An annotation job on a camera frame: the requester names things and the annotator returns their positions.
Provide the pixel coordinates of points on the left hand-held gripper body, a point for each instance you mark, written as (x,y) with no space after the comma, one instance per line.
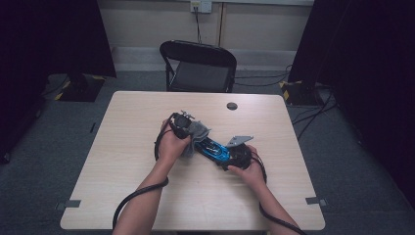
(181,125)

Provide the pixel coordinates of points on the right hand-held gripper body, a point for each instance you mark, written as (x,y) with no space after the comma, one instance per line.
(241,153)

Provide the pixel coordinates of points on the blue toy car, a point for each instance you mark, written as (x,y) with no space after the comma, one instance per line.
(213,150)

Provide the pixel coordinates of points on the person's right hand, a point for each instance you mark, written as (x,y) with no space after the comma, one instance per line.
(251,174)

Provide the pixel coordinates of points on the person's left hand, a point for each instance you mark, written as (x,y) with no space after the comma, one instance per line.
(173,148)

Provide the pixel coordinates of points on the black folding chair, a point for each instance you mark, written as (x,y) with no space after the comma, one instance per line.
(199,70)

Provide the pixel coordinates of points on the black stand base yellow tape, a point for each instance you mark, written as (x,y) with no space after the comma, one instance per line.
(83,89)
(298,93)

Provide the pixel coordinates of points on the small black strip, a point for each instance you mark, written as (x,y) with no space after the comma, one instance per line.
(93,127)

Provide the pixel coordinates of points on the grey tape strip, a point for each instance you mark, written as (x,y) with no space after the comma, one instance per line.
(316,201)
(70,204)

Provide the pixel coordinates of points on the wide dark curtain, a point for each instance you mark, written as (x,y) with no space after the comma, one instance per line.
(39,49)

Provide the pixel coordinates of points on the white wall socket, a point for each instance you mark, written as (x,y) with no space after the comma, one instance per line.
(201,6)

